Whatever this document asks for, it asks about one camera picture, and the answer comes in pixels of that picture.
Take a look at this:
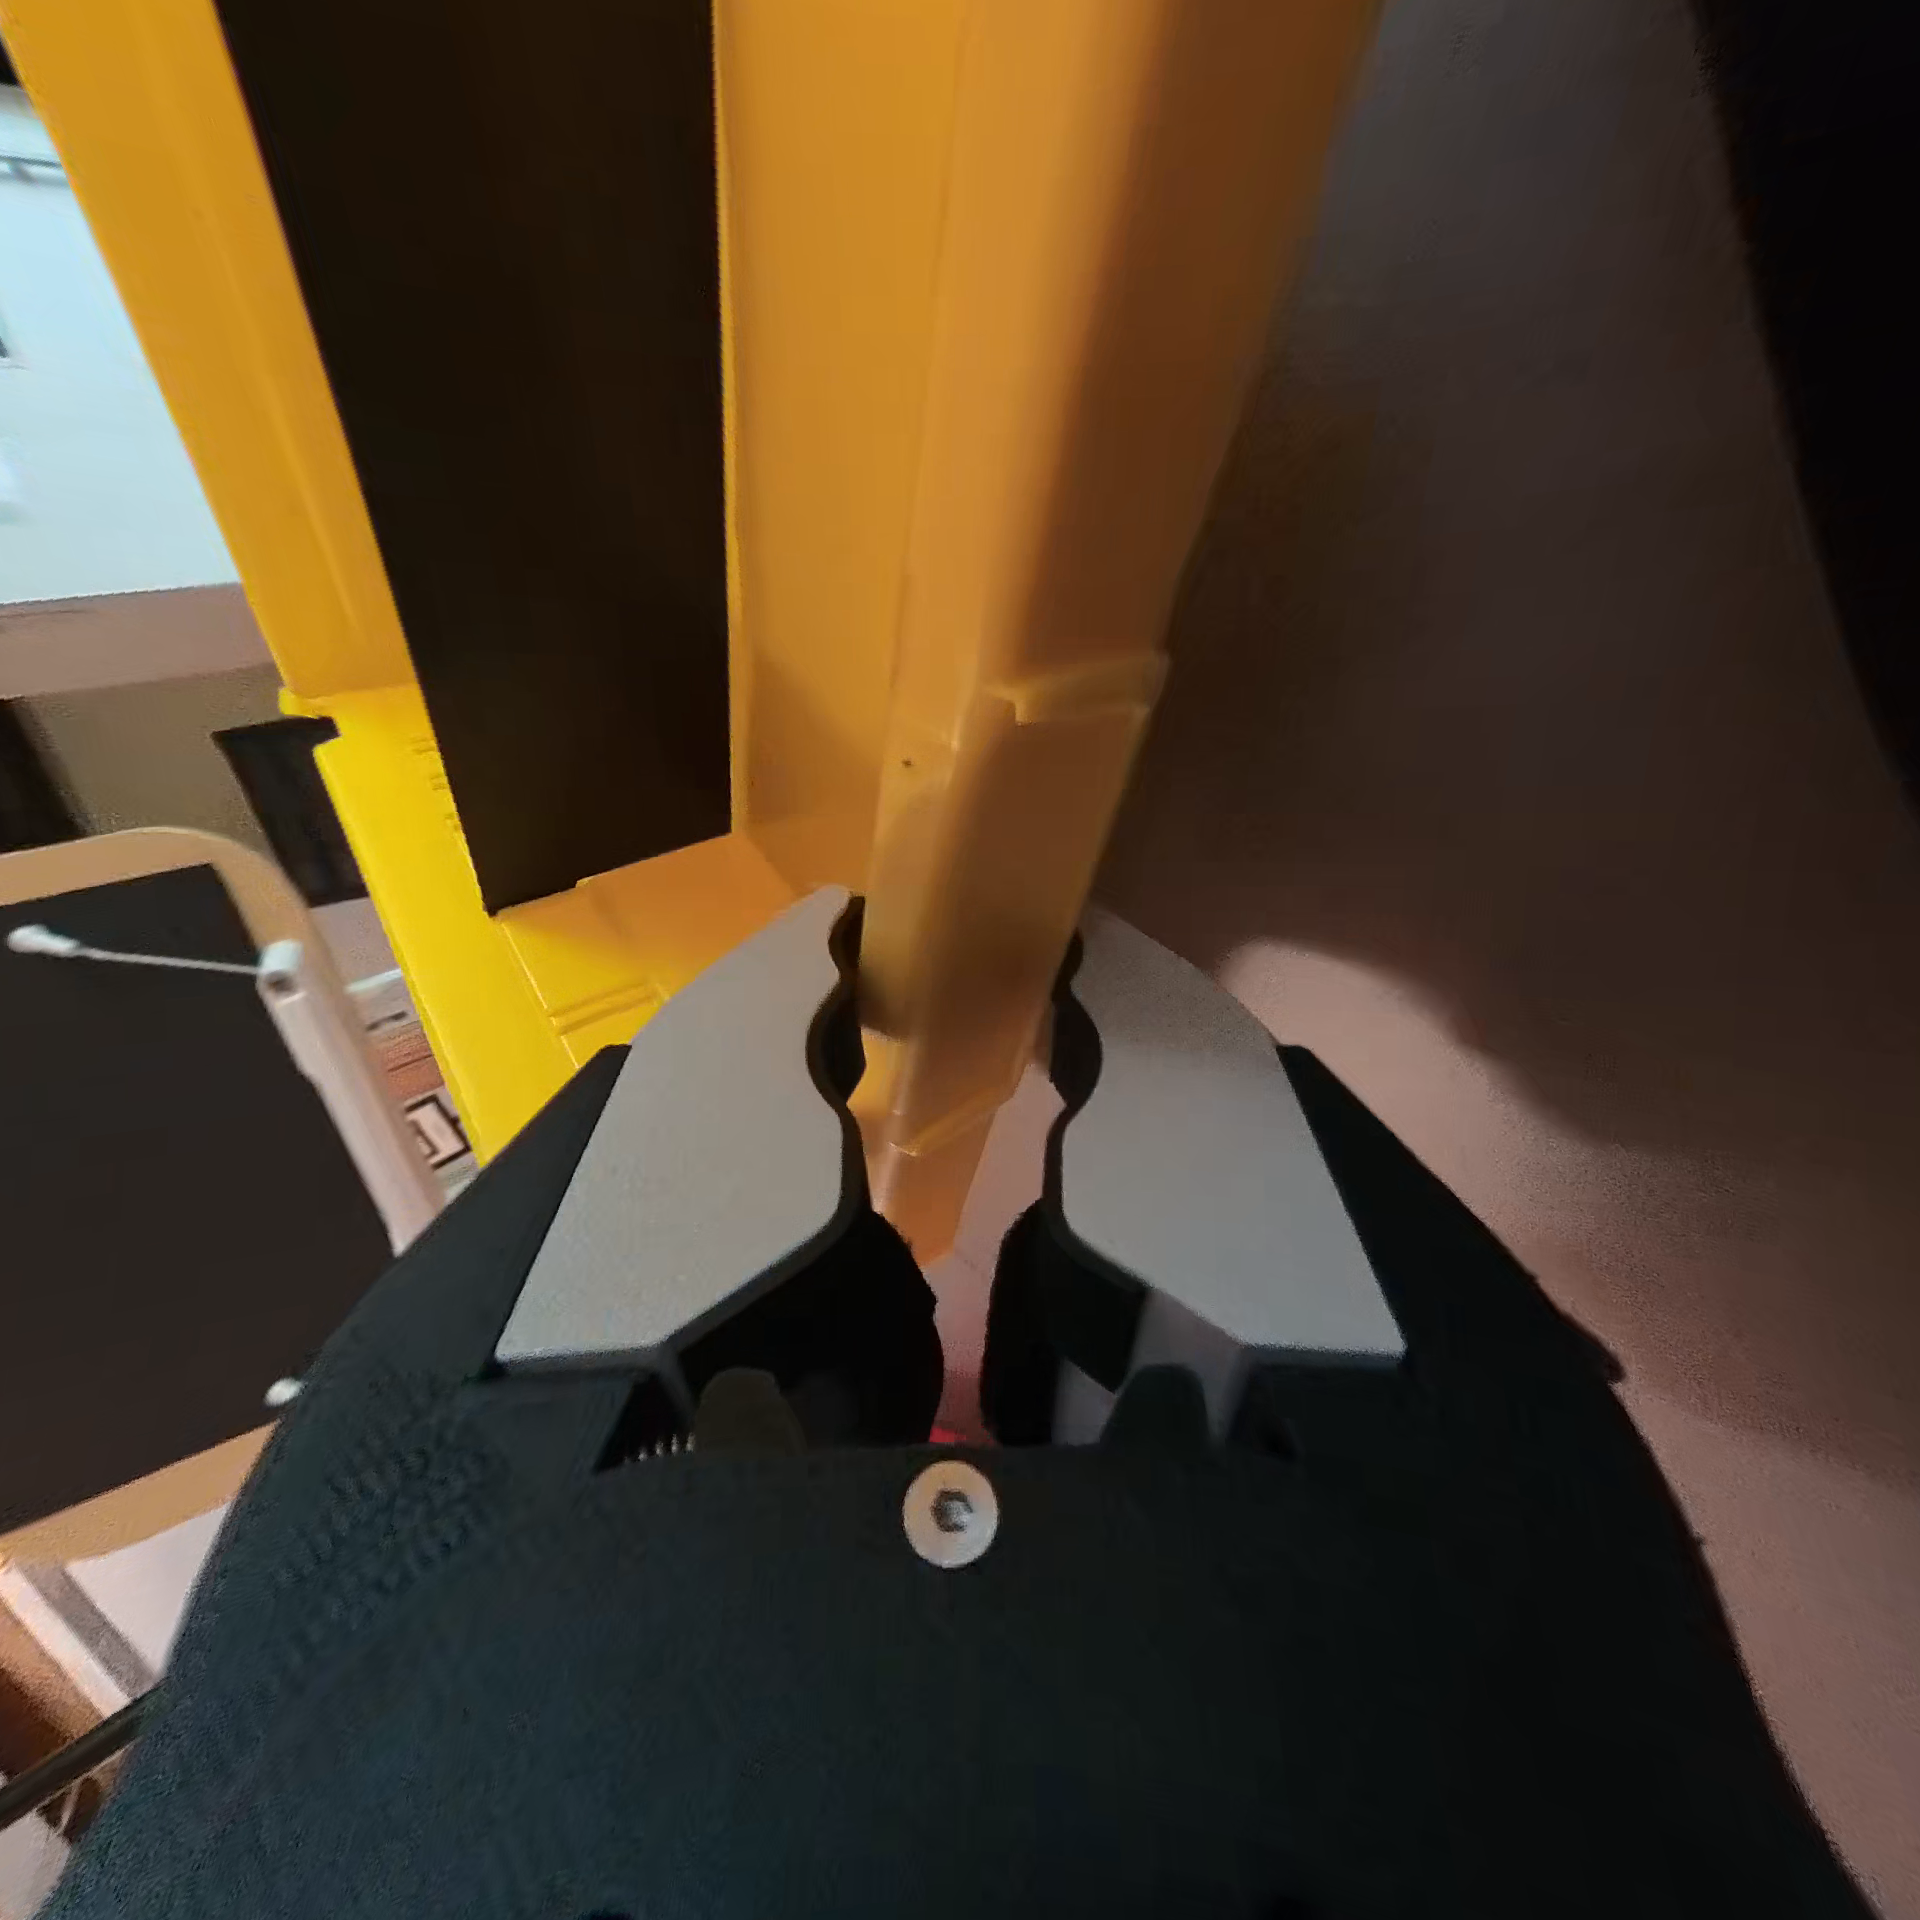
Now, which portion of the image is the wooden book stand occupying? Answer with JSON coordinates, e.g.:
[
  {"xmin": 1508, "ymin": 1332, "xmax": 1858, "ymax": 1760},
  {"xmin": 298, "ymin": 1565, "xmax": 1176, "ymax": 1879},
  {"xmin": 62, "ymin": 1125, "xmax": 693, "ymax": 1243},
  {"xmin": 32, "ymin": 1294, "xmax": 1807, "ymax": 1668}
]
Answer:
[{"xmin": 0, "ymin": 825, "xmax": 452, "ymax": 1653}]

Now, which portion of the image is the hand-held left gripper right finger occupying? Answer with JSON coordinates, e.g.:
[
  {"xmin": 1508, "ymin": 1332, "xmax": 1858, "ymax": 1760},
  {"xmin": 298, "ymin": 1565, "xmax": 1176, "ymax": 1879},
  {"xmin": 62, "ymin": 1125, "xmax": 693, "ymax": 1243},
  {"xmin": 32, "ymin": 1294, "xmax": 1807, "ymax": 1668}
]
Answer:
[{"xmin": 989, "ymin": 908, "xmax": 1408, "ymax": 1368}]

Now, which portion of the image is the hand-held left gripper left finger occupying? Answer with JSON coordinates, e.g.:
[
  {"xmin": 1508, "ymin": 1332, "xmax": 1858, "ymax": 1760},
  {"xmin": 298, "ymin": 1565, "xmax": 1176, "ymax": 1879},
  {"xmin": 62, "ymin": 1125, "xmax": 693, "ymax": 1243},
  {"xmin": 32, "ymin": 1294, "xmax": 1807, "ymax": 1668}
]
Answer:
[{"xmin": 496, "ymin": 884, "xmax": 940, "ymax": 1374}]

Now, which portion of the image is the yellow plastic bin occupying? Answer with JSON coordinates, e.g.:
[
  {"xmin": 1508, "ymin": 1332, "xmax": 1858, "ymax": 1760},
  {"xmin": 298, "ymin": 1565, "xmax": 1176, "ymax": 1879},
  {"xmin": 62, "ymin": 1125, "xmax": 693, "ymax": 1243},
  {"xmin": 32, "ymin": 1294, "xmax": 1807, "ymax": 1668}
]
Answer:
[{"xmin": 7, "ymin": 0, "xmax": 1390, "ymax": 1277}]

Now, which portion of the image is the black square board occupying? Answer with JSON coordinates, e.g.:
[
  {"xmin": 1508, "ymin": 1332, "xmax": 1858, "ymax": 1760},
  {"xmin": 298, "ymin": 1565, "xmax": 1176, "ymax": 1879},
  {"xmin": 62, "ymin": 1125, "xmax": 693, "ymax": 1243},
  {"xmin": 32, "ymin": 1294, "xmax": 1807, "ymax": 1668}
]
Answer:
[{"xmin": 0, "ymin": 862, "xmax": 400, "ymax": 1531}]

